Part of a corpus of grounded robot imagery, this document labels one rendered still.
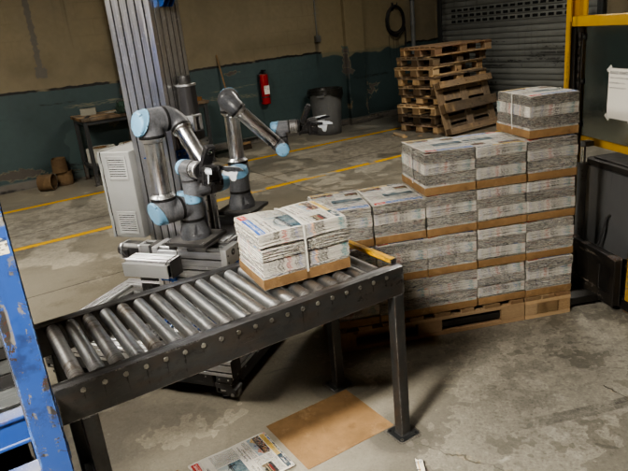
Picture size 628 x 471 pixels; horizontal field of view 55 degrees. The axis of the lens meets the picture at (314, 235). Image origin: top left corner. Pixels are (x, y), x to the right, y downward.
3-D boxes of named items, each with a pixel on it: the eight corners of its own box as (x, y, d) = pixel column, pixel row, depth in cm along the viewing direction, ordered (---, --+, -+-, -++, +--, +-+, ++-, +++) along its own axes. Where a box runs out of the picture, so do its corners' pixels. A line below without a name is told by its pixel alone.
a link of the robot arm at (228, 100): (225, 86, 314) (295, 147, 328) (226, 84, 325) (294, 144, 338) (211, 103, 316) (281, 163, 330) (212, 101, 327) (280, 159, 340)
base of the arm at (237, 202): (223, 209, 337) (221, 192, 334) (236, 202, 350) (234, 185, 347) (248, 210, 331) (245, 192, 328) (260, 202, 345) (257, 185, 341)
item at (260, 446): (264, 432, 276) (263, 430, 275) (295, 465, 253) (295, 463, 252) (188, 467, 258) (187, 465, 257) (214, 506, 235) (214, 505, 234)
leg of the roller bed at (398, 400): (403, 426, 271) (395, 289, 249) (412, 433, 267) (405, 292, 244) (393, 431, 268) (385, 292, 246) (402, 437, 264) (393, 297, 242)
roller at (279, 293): (247, 274, 262) (245, 263, 260) (303, 308, 224) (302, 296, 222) (236, 277, 259) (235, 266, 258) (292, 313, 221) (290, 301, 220)
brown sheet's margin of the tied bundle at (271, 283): (274, 259, 260) (273, 249, 258) (302, 280, 235) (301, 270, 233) (239, 267, 253) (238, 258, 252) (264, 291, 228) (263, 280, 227)
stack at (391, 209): (319, 324, 372) (305, 194, 345) (495, 293, 388) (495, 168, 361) (331, 355, 336) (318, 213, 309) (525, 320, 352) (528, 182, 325)
